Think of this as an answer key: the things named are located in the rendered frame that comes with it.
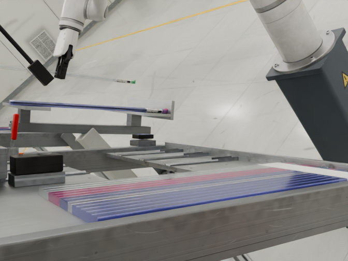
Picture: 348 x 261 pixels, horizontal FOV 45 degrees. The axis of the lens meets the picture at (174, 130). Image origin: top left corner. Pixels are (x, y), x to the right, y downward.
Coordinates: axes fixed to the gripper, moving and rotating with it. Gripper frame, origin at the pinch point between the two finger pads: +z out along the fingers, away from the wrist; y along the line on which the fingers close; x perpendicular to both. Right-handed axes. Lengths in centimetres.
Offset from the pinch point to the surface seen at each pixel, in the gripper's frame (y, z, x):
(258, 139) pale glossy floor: -21, 4, 120
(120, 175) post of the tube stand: 14.4, 30.7, 24.4
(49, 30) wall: -715, -151, 166
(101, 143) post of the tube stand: 14.4, 21.1, 14.7
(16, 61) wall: -709, -71, 116
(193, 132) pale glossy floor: -81, 6, 118
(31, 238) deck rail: 112, 26, -32
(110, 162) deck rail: 43.0, 24.4, 6.3
